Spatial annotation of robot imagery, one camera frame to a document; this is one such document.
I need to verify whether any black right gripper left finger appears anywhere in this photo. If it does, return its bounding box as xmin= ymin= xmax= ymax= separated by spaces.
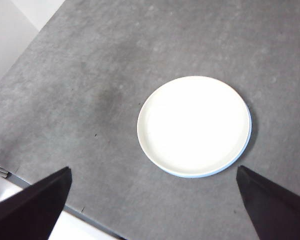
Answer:
xmin=0 ymin=166 xmax=73 ymax=240

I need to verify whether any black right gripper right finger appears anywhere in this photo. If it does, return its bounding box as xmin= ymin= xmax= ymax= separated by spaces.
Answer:
xmin=235 ymin=165 xmax=300 ymax=240

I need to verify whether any white round plate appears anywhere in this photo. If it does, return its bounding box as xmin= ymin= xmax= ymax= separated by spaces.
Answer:
xmin=136 ymin=75 xmax=251 ymax=176

